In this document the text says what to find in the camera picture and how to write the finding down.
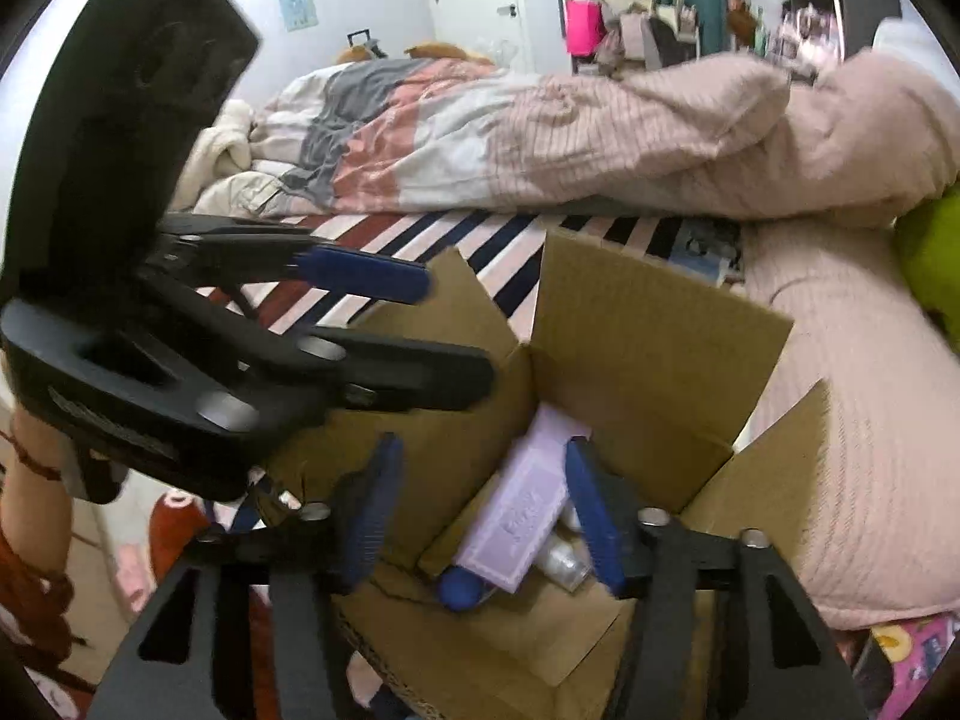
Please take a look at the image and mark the blue round object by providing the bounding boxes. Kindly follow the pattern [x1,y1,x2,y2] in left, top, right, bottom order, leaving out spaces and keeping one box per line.
[436,566,498,613]

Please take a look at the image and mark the purple carton box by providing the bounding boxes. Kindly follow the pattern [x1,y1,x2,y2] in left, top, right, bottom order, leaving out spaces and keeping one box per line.
[454,403,590,593]

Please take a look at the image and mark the brown cardboard box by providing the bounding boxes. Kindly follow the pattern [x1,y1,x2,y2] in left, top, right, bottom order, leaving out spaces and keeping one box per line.
[262,227,832,720]

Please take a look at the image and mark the person left hand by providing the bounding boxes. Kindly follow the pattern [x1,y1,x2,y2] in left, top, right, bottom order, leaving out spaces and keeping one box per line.
[2,405,75,578]

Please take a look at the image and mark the striped pink fleece blanket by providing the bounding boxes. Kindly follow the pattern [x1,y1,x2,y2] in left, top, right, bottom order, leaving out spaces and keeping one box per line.
[193,209,746,338]

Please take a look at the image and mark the cream fluffy blanket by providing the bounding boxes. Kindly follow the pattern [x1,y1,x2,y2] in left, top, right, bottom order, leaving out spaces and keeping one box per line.
[167,96,303,220]

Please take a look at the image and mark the brown plush toy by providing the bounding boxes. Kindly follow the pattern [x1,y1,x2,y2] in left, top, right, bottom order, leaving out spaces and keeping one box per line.
[334,41,494,67]

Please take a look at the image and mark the pink bag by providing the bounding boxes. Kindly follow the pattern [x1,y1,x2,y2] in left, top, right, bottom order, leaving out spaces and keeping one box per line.
[566,0,604,57]

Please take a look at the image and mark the green plush pillow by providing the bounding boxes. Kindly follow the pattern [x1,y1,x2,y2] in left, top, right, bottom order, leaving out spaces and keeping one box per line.
[893,184,960,349]

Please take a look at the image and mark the patchwork pink grey duvet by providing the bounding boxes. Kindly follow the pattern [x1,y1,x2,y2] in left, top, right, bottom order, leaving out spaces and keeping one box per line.
[241,52,958,226]

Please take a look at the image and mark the blue wall poster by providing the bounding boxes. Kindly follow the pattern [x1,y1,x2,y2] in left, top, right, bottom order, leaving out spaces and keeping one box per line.
[278,0,317,32]

